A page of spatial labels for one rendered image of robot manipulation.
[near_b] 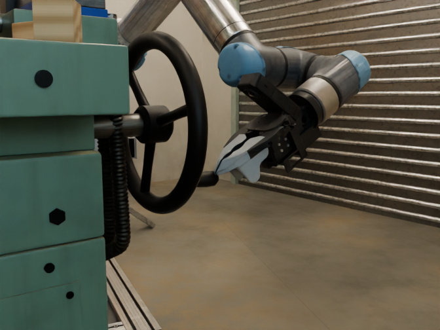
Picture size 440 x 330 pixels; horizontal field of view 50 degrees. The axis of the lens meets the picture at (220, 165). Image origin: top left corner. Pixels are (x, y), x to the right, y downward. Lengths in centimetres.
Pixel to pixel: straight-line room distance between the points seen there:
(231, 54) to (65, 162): 42
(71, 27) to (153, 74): 418
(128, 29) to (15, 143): 87
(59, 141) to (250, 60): 40
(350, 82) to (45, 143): 55
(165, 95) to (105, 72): 428
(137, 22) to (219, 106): 350
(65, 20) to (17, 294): 26
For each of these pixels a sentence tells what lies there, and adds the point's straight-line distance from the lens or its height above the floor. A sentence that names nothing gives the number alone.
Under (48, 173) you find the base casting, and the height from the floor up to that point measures 78.
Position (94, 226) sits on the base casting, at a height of 72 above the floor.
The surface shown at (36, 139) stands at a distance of 49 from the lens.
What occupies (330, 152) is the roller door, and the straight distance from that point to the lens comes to 375.
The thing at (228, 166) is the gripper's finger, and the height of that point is 75.
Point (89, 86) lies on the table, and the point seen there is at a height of 86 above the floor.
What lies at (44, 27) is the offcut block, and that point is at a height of 92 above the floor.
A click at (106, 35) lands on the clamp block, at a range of 68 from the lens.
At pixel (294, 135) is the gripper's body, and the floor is 79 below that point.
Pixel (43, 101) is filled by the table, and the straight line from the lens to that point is 40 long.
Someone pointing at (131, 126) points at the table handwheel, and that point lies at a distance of 73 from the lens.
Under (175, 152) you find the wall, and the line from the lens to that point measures 480.
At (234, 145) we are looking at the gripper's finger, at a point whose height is 78.
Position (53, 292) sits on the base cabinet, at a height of 66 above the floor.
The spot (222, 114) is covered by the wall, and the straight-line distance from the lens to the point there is 472.
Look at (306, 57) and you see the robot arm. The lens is 91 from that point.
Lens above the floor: 86
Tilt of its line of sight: 9 degrees down
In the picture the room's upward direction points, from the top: straight up
